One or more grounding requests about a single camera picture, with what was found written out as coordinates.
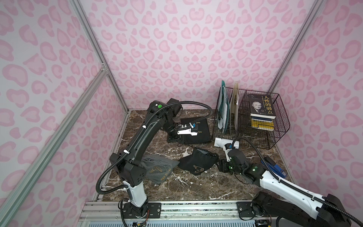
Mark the yellow striped book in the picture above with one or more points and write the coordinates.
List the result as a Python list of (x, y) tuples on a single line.
[(262, 122)]

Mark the white hair dryer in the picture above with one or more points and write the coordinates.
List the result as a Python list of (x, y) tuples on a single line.
[(225, 143)]

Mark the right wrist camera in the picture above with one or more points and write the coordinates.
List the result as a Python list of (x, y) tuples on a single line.
[(230, 151)]

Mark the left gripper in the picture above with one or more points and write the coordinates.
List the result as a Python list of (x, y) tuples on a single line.
[(173, 136)]

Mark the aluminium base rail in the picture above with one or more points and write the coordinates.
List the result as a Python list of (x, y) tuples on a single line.
[(217, 213)]

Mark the black pouch gold print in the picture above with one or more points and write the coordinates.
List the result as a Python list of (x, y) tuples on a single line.
[(202, 137)]

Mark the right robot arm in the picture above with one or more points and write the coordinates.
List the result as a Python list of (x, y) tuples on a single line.
[(297, 205)]

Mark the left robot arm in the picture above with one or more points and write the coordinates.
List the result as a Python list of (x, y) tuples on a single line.
[(160, 116)]

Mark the book with portrait cover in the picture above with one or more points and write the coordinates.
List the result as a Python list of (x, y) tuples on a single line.
[(261, 106)]

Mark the black wire basket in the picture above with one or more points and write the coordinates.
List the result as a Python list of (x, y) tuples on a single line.
[(263, 131)]

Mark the grey hair dryer pouch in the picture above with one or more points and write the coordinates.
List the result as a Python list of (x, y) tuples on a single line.
[(158, 167)]

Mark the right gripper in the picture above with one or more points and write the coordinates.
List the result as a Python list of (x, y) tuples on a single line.
[(224, 165)]

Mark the plain black pouch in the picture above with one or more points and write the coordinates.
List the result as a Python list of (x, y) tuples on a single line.
[(199, 161)]

